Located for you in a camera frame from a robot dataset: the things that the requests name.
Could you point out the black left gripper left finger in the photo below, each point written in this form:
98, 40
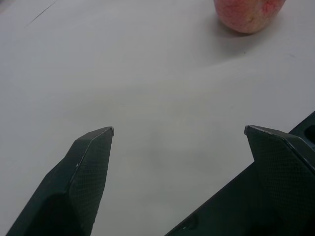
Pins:
83, 172

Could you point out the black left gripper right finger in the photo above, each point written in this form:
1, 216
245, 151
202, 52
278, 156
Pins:
278, 162

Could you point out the red yellow apple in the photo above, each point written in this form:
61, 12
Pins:
246, 14

